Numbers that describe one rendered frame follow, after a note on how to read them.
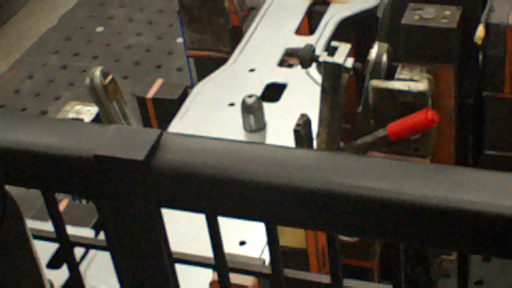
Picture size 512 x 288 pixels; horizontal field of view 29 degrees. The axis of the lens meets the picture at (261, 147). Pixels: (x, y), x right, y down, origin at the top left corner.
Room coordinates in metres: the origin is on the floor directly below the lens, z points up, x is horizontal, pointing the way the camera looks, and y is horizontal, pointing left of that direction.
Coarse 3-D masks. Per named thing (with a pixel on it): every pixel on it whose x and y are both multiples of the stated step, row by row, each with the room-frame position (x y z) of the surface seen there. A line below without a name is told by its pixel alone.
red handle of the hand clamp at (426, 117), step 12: (408, 120) 0.82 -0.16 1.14; (420, 120) 0.81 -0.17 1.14; (432, 120) 0.81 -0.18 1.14; (384, 132) 0.83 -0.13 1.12; (396, 132) 0.82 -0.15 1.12; (408, 132) 0.82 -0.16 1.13; (420, 132) 0.81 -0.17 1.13; (348, 144) 0.86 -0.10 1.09; (360, 144) 0.84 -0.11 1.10; (372, 144) 0.84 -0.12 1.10; (384, 144) 0.83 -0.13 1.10
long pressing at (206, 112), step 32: (288, 0) 1.35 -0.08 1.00; (352, 0) 1.32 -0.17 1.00; (256, 32) 1.27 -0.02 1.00; (288, 32) 1.26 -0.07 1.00; (320, 32) 1.24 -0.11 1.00; (256, 64) 1.18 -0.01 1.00; (192, 96) 1.13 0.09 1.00; (224, 96) 1.12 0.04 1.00; (288, 96) 1.09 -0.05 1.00; (192, 128) 1.05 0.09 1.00; (224, 128) 1.04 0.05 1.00; (288, 128) 1.02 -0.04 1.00; (192, 224) 0.86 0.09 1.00; (224, 224) 0.85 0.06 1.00; (256, 224) 0.85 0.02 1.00; (96, 256) 0.83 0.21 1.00; (256, 256) 0.79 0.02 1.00
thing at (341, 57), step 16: (304, 48) 0.87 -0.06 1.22; (336, 48) 0.87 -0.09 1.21; (304, 64) 0.86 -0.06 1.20; (320, 64) 0.86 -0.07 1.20; (336, 64) 0.84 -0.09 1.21; (352, 64) 0.85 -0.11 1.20; (336, 80) 0.84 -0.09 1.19; (320, 96) 0.85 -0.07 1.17; (336, 96) 0.84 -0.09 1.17; (320, 112) 0.85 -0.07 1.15; (336, 112) 0.84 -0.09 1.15; (320, 128) 0.85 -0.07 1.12; (336, 128) 0.84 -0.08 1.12; (320, 144) 0.85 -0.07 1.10; (336, 144) 0.85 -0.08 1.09
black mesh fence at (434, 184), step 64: (0, 128) 0.33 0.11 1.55; (64, 128) 0.32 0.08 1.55; (64, 192) 0.31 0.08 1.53; (192, 192) 0.29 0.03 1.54; (256, 192) 0.28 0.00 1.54; (320, 192) 0.27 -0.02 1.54; (384, 192) 0.26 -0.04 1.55; (448, 192) 0.25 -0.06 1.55; (64, 256) 0.32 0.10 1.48; (192, 256) 0.31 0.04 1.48
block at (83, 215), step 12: (60, 204) 0.96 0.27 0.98; (72, 204) 0.96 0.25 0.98; (84, 204) 0.95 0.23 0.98; (36, 216) 0.94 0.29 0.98; (48, 216) 0.94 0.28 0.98; (72, 216) 0.93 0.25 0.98; (84, 216) 0.93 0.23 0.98; (96, 216) 0.93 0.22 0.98; (96, 228) 0.92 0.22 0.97; (60, 252) 0.91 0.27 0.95; (84, 252) 0.89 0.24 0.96; (60, 264) 0.91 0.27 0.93
